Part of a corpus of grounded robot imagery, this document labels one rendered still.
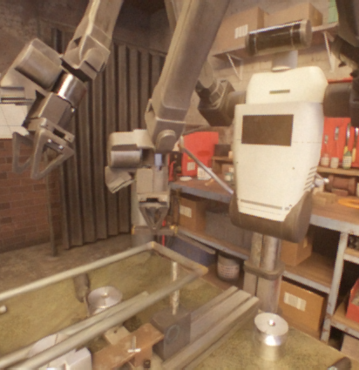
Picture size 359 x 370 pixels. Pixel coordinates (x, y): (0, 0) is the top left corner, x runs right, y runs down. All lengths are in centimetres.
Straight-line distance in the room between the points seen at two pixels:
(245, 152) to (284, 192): 15
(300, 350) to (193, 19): 52
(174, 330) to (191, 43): 40
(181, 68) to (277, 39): 39
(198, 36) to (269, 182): 44
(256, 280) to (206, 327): 46
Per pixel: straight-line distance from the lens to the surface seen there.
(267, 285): 87
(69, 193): 273
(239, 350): 47
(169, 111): 46
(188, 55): 43
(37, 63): 52
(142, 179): 54
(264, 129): 73
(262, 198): 74
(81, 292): 56
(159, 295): 27
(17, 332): 54
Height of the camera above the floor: 120
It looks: 11 degrees down
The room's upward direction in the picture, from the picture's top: 1 degrees clockwise
